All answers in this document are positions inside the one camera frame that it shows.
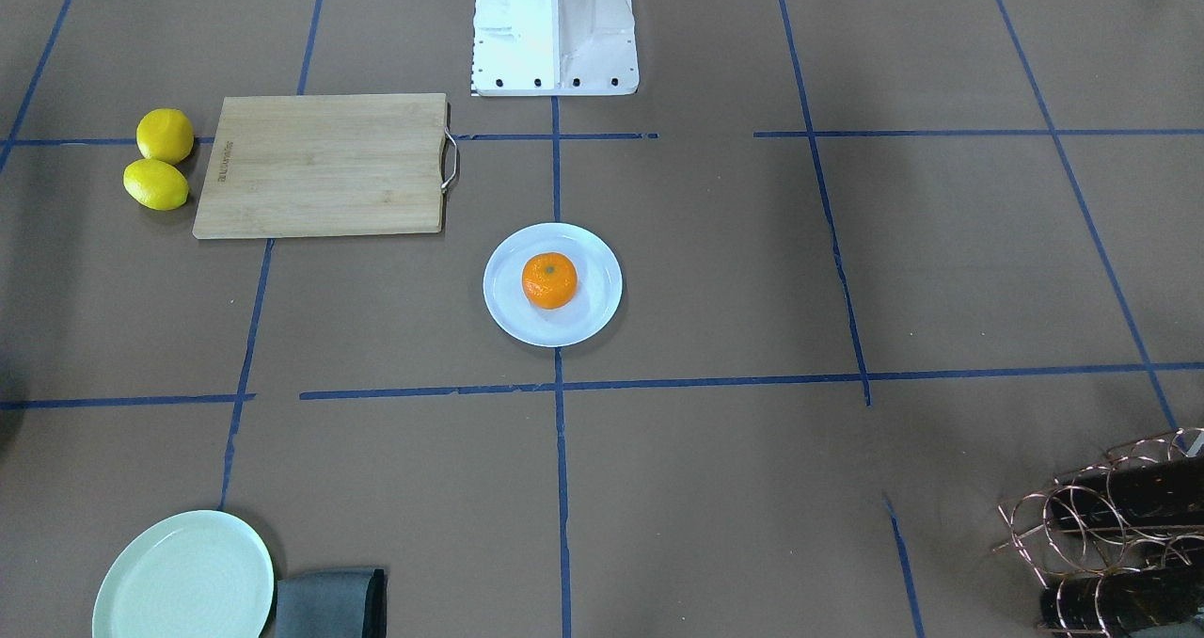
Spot light blue plate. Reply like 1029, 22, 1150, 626
483, 221, 624, 347

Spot orange fruit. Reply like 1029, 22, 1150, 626
520, 252, 578, 311

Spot light green plate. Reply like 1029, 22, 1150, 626
92, 510, 276, 637

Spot bamboo cutting board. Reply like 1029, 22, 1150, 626
193, 93, 459, 240

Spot grey folded cloth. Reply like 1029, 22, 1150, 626
275, 566, 388, 637

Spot upper yellow lemon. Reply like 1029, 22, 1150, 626
123, 158, 190, 211

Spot yellow lemon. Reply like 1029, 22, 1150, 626
123, 158, 190, 211
135, 107, 197, 165

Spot lower yellow lemon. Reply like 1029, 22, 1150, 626
135, 107, 197, 165

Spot dark green wine bottle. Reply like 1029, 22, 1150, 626
1047, 456, 1203, 534

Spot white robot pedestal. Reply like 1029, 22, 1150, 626
470, 0, 641, 98

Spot copper wire bottle rack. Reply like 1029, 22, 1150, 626
996, 429, 1203, 637

